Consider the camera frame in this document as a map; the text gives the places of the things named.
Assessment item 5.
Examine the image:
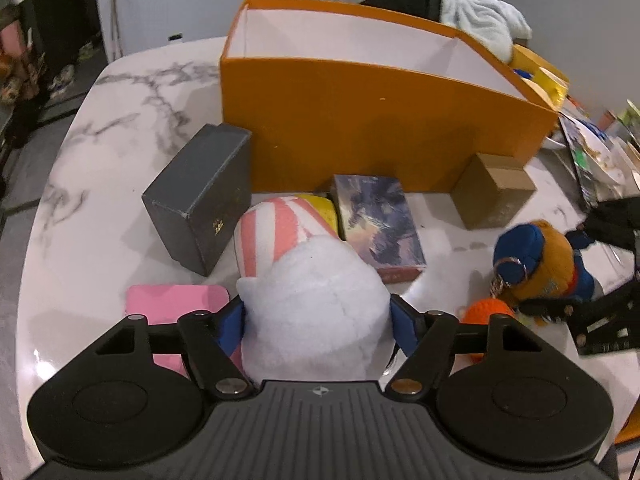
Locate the brown bear plush blue outfit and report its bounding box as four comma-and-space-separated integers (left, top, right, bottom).
489, 220, 602, 321

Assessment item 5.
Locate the white panda plush toy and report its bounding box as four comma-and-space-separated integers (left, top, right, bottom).
233, 196, 395, 384

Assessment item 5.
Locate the illustrated card box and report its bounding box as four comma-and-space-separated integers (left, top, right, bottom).
331, 174, 426, 284

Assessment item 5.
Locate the dark grey gift box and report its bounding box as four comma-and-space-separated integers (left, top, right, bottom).
142, 124, 252, 276

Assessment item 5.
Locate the white bowl of buns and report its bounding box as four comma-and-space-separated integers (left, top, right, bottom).
542, 124, 639, 200

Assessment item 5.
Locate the pink phone case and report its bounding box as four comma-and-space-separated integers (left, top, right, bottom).
125, 285, 244, 370

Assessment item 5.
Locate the black smartphone lit screen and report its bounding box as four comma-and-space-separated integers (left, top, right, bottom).
559, 114, 599, 212

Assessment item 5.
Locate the gold cardboard small box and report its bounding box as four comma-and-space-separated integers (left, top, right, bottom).
450, 154, 537, 230

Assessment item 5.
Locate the yellow bowl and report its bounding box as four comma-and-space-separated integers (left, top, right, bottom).
510, 44, 570, 110

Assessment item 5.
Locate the yellow plastic disc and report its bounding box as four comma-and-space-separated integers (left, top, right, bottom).
298, 194, 342, 237

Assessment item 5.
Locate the light blue fleece blanket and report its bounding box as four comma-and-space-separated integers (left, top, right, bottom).
439, 0, 533, 63

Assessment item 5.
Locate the orange cardboard storage box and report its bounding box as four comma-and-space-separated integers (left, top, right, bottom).
219, 0, 558, 193

